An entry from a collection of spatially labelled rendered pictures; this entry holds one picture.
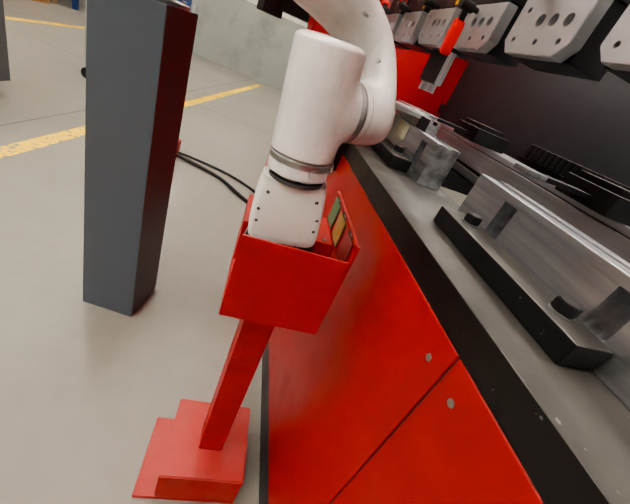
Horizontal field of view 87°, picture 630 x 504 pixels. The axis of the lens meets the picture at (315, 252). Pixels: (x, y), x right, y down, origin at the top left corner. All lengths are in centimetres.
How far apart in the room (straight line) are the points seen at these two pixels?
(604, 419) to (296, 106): 41
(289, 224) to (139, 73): 67
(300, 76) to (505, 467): 42
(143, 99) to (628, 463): 105
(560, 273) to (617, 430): 18
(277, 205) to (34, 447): 93
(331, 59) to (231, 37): 812
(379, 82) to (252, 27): 795
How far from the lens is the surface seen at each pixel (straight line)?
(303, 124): 40
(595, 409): 40
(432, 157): 80
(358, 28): 49
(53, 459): 117
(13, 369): 133
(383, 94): 47
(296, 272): 48
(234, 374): 76
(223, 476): 101
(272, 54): 829
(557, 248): 51
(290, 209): 45
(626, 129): 123
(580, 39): 64
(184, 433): 104
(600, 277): 47
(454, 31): 86
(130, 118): 106
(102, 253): 131
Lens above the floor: 104
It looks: 29 degrees down
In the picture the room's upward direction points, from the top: 24 degrees clockwise
